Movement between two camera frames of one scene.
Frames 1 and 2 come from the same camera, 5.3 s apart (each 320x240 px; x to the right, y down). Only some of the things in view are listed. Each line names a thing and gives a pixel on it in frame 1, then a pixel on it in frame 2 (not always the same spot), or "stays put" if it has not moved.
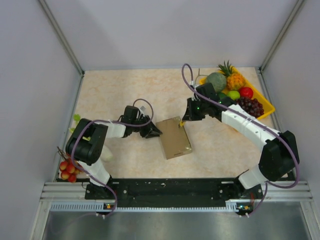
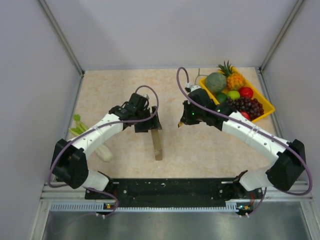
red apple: (246, 92) stays put
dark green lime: (223, 95) stays put
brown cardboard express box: (173, 138) to (157, 146)
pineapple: (234, 81) stays put
